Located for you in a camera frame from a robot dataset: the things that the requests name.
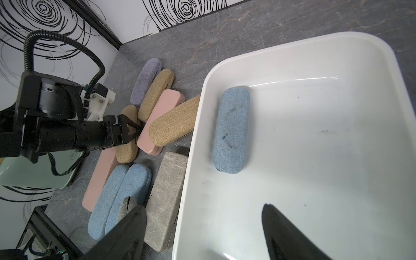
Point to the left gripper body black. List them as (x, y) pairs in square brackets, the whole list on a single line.
[(51, 118)]

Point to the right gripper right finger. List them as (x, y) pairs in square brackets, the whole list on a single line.
[(284, 240)]

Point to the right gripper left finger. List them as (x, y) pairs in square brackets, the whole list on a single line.
[(125, 241)]

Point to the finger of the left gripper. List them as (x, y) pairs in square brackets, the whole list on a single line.
[(128, 126), (126, 138)]

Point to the purple fabric glasses case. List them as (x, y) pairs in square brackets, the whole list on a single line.
[(147, 75)]

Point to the light blue glasses case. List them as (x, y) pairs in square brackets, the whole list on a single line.
[(232, 128), (100, 214), (135, 184)]

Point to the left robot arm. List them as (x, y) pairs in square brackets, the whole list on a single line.
[(10, 136)]

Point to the pink glasses case lower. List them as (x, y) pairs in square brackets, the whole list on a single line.
[(104, 167)]

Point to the pink glasses case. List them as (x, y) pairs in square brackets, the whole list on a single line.
[(104, 167), (148, 141)]

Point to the grey fabric glasses case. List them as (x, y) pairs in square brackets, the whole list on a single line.
[(128, 204)]

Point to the pink glasses case upper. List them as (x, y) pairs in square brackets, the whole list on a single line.
[(148, 141)]

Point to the tan fabric glasses case upper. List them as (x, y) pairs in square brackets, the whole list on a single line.
[(164, 80)]

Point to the white plastic storage tray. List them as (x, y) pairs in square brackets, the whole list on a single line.
[(332, 145)]

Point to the mint green toaster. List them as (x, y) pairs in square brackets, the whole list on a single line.
[(20, 172)]

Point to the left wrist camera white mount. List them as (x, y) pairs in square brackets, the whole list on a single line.
[(99, 100)]

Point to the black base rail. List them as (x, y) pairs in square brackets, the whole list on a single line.
[(43, 240)]

